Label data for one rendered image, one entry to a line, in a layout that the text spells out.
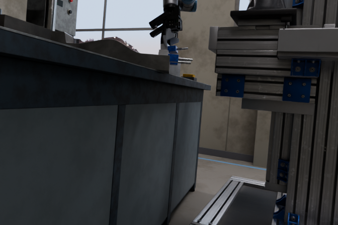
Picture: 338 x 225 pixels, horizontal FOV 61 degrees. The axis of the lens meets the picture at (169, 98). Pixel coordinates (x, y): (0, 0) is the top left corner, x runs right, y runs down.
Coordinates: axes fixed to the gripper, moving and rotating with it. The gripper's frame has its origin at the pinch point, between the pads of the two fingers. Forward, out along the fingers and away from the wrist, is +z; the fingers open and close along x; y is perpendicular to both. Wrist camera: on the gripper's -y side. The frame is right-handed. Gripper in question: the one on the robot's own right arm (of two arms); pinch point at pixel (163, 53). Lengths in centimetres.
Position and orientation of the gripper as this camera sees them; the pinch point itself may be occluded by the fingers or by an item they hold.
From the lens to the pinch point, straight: 172.3
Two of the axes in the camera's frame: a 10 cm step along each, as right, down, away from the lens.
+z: -0.7, 10.0, 0.2
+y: 9.5, 0.8, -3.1
